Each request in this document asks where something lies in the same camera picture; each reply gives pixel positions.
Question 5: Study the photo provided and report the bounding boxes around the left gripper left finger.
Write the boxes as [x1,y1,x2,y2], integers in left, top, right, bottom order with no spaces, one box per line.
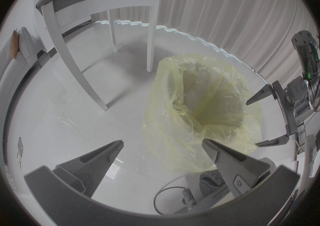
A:
[53,140,125,197]

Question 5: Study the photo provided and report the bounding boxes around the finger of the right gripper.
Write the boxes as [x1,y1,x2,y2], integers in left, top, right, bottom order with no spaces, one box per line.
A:
[254,134,292,148]
[246,85,276,106]

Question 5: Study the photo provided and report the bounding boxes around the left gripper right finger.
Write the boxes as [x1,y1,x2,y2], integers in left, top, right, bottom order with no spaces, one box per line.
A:
[201,138,272,197]

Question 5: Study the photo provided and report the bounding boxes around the yellow plastic bag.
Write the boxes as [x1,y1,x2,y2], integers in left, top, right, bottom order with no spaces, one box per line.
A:
[142,53,263,173]

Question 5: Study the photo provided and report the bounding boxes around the white curtain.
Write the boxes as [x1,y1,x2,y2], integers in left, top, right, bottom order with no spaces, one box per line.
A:
[95,0,320,90]

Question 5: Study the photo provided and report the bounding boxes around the pale grey sofa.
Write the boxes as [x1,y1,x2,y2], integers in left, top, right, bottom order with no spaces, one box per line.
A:
[0,26,48,95]

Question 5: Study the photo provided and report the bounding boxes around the orange cushion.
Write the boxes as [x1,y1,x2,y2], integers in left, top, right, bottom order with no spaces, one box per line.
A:
[11,30,20,59]

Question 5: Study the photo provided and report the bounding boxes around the black cable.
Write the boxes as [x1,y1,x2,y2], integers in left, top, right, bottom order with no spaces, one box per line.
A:
[153,186,198,216]

